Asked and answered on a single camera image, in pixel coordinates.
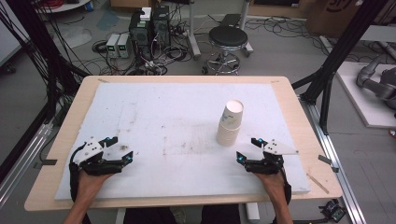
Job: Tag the small circuit board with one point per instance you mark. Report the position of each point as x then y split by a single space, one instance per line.
333 211

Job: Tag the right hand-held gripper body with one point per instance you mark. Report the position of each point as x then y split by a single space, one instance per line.
271 163

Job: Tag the printed white paper cup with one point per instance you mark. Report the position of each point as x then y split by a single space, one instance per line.
233 113

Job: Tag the person's left leg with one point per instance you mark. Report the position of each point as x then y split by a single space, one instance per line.
149 216

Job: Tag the grey stand leg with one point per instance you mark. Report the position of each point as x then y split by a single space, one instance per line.
193 37
246 28

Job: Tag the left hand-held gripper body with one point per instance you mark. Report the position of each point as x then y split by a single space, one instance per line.
88 151

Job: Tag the white foam mat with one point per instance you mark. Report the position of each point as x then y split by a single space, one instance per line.
174 118

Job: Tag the black round stool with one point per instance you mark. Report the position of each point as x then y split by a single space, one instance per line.
228 37

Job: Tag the black flat pedal board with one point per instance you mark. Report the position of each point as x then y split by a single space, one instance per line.
231 20

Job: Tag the brown cardboard box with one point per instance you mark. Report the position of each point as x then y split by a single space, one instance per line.
336 15

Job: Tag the aluminium rail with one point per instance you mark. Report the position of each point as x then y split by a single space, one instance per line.
333 149
21 161

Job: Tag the grey tape strip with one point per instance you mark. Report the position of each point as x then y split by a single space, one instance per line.
327 160

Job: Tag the black metal frame post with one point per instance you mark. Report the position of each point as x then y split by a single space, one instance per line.
37 40
339 53

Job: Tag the white table leg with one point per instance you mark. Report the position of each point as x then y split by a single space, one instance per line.
120 216
252 212

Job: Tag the black computer tower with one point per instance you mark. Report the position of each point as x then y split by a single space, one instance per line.
139 37
161 26

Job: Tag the person's left hand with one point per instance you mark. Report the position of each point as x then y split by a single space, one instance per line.
88 185

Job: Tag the person's leg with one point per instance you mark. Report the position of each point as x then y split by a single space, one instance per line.
221 214
149 216

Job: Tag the black tape strip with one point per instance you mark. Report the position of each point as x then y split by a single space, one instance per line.
46 162

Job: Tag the white platform board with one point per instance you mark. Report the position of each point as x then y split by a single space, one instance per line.
361 102

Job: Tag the thin wooden stick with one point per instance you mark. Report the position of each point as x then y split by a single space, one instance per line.
317 183

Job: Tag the grey power supply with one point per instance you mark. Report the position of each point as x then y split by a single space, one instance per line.
112 45
124 45

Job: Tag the small white box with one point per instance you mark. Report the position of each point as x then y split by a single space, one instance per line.
145 14

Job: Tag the person's right leg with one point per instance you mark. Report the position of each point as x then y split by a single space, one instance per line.
221 214

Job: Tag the person's right hand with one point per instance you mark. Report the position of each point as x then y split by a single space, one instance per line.
275 185

